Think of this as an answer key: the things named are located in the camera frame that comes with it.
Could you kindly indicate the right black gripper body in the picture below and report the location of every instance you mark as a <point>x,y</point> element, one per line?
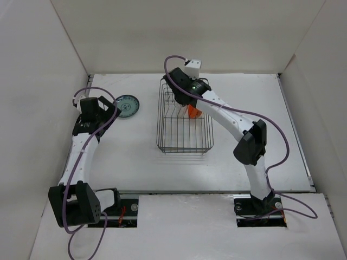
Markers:
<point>191,80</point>

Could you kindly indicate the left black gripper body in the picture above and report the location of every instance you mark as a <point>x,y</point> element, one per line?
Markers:
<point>104,116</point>

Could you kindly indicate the orange plate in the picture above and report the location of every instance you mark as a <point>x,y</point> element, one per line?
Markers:
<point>193,113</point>

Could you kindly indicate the clear glass plate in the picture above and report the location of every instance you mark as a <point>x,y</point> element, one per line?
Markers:
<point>182,111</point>

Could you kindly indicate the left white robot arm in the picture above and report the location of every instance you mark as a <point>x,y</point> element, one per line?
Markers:
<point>73,201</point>

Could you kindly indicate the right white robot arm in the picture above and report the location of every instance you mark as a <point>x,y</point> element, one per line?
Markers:
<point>251,136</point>

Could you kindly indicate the blue floral plate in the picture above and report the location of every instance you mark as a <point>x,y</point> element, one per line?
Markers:
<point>128,104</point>

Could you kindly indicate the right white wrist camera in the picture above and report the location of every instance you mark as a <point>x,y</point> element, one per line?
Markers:
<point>192,68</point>

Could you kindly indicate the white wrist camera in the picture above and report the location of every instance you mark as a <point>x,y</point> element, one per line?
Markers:
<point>76,102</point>
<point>192,68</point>

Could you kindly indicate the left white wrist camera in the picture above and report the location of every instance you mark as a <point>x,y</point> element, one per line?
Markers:
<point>76,102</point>

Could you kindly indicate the dark wire dish rack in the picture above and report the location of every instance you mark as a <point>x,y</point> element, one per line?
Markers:
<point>181,135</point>

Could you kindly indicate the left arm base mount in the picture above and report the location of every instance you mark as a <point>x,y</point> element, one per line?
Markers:
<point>126,214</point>

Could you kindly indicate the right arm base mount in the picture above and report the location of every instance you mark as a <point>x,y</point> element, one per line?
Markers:
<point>248,216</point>

